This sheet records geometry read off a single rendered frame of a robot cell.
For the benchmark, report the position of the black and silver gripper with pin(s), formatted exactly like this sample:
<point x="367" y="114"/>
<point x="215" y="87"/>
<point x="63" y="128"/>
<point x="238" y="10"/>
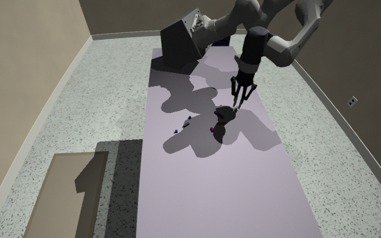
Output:
<point x="247" y="80"/>

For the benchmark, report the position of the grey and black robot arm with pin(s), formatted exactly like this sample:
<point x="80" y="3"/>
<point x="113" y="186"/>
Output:
<point x="256" y="20"/>

